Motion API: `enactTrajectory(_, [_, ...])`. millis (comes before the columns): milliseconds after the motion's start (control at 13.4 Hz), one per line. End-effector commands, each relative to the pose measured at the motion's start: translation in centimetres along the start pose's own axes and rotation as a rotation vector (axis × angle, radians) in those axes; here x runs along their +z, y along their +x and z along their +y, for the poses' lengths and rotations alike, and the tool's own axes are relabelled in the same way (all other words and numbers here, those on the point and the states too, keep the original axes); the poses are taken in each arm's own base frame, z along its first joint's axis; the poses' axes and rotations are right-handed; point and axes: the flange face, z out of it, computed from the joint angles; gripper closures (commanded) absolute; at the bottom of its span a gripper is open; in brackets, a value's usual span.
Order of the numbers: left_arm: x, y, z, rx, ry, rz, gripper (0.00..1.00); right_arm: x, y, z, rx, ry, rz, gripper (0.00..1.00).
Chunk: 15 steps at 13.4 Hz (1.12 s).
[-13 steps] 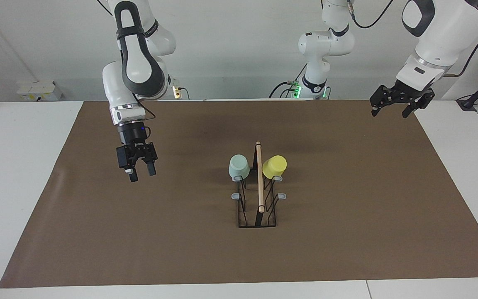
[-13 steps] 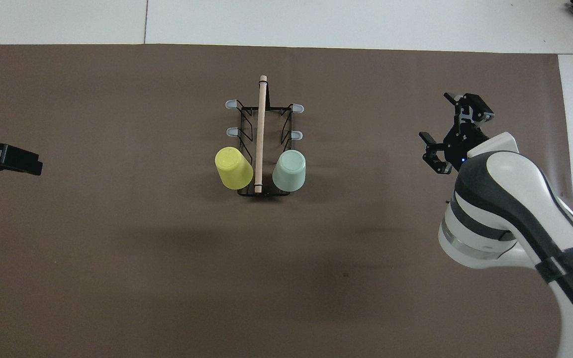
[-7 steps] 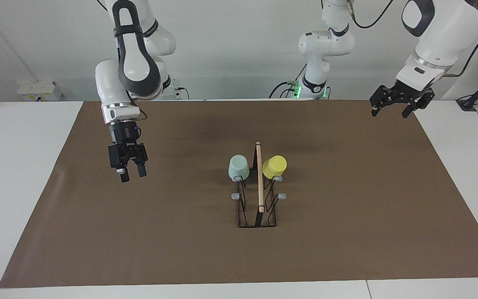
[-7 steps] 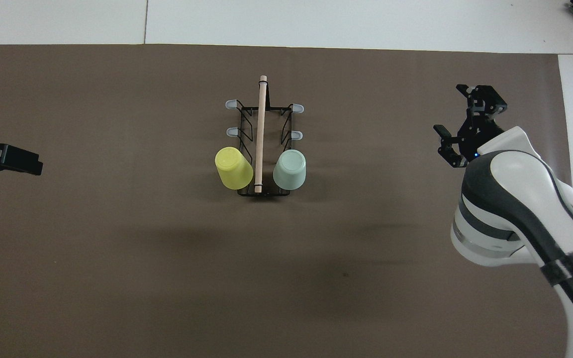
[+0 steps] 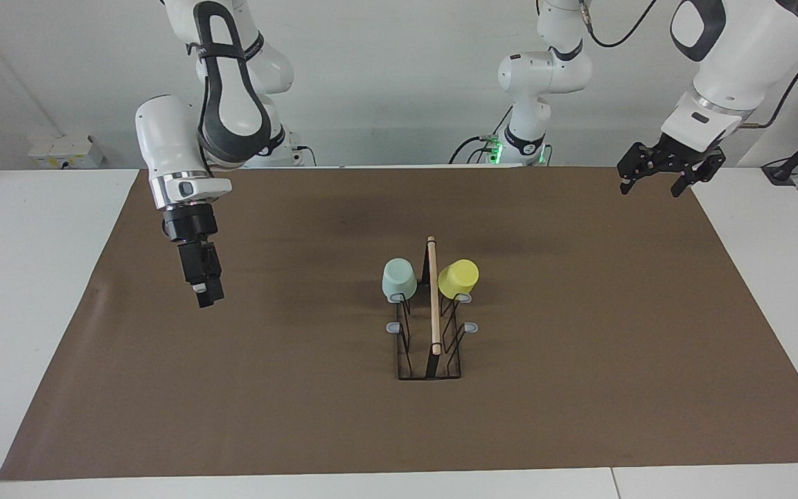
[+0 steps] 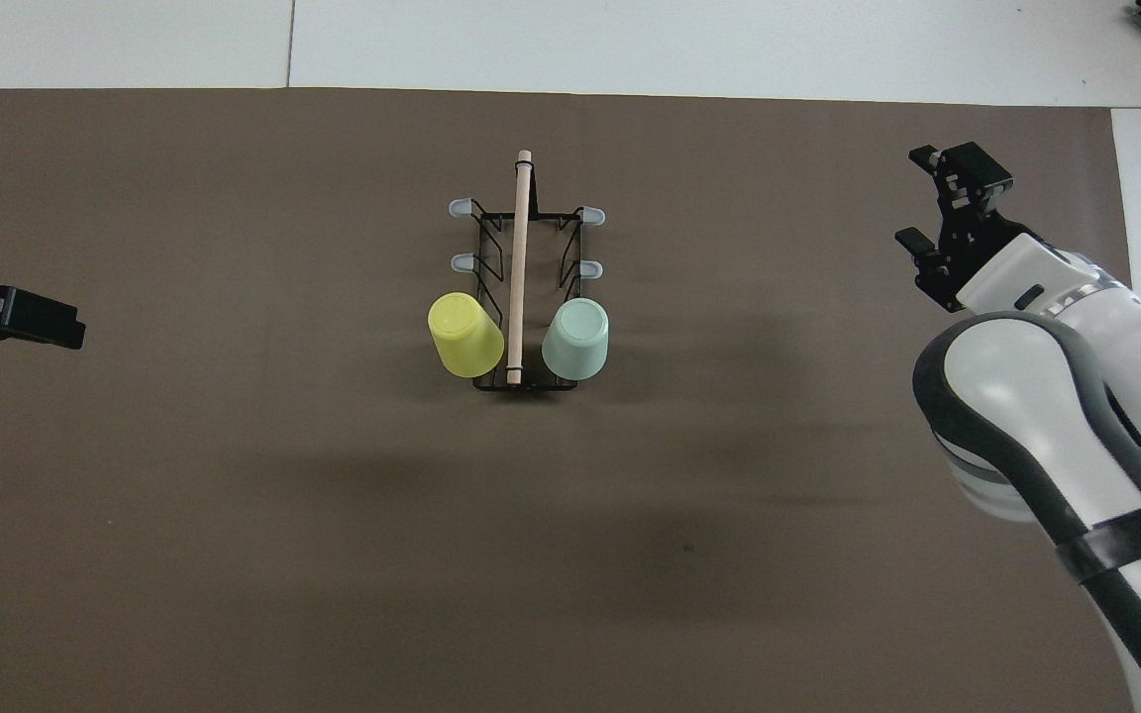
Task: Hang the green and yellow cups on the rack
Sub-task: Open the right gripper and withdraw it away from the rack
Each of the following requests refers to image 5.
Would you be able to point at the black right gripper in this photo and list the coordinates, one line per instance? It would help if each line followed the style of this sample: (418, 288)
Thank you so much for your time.
(191, 225)

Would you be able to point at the white power strip box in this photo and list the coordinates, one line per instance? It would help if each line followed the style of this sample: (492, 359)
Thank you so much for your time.
(66, 149)

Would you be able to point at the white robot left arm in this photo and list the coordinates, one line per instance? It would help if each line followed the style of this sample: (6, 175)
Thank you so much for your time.
(738, 55)

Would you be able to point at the pale green plastic cup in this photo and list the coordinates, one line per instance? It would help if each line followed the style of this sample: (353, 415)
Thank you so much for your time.
(399, 277)

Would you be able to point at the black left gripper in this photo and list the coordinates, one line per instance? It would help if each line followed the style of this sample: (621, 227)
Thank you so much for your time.
(686, 152)

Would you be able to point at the brown table mat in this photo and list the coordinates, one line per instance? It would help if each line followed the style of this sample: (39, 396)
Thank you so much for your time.
(302, 416)

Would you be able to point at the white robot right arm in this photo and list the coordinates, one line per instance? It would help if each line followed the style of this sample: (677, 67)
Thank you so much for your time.
(163, 138)

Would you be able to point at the yellow plastic cup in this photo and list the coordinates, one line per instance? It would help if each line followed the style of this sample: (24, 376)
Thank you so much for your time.
(458, 277)

